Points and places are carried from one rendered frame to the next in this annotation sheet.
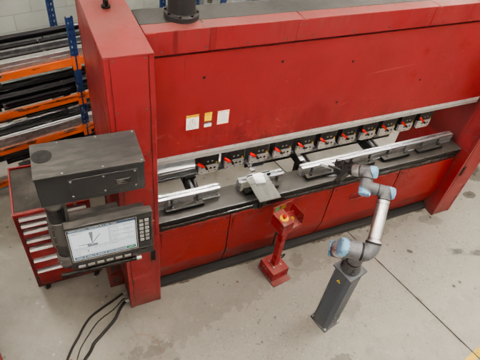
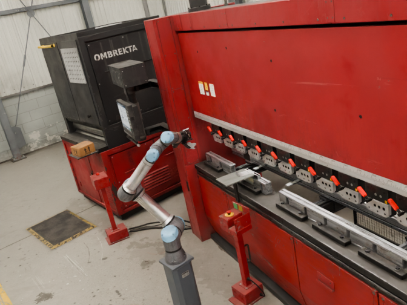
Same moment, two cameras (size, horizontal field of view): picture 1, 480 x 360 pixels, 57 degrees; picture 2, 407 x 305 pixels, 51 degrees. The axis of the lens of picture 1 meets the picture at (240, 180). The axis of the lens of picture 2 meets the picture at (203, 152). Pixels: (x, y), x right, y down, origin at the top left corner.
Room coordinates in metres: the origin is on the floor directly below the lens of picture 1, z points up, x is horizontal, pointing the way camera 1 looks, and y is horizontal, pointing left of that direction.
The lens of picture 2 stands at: (2.62, -3.34, 2.40)
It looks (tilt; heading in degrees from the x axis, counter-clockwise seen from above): 20 degrees down; 97
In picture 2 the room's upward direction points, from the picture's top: 12 degrees counter-clockwise
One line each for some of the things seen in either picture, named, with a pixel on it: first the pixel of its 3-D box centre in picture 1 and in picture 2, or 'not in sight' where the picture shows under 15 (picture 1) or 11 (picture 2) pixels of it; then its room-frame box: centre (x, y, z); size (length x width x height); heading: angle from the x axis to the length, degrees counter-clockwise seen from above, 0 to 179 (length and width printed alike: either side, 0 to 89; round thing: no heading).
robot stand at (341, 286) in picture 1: (336, 295); (187, 303); (1.97, -0.90, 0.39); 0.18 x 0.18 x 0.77; 42
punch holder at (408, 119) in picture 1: (403, 120); (382, 196); (3.23, -1.31, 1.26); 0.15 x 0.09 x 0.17; 120
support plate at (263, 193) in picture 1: (263, 187); (235, 177); (2.43, -0.19, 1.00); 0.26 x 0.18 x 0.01; 30
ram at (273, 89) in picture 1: (349, 83); (287, 92); (2.88, -0.68, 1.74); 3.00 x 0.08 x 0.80; 120
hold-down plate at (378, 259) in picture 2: (395, 156); (382, 262); (3.20, -1.36, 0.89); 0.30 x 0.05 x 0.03; 120
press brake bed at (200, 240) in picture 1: (311, 208); (304, 268); (2.84, -0.70, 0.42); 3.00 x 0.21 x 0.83; 120
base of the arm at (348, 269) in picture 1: (352, 263); (174, 252); (1.97, -0.90, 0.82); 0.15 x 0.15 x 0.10
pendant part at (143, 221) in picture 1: (110, 233); (131, 118); (1.47, 0.66, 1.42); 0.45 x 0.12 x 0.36; 118
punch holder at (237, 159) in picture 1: (232, 156); (231, 136); (2.44, 0.08, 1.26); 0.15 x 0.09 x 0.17; 120
